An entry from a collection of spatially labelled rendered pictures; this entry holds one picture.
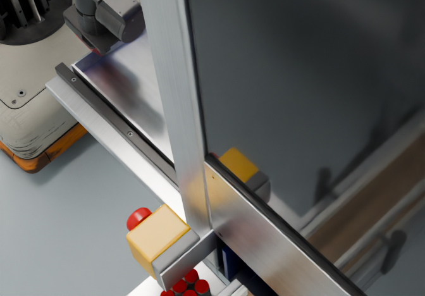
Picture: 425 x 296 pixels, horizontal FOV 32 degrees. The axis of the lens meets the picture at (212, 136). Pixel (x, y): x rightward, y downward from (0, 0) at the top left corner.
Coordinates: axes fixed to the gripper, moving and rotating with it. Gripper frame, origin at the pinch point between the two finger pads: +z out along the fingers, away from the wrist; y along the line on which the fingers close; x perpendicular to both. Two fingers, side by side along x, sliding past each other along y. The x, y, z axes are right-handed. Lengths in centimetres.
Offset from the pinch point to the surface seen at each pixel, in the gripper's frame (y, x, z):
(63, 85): -0.5, -8.6, 2.8
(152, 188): 25.7, -10.6, -0.8
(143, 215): 32.7, -17.4, -15.3
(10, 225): -25, -26, 95
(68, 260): -5, -20, 92
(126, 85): 7.4, -0.8, 1.5
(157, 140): 19.4, -4.3, -0.1
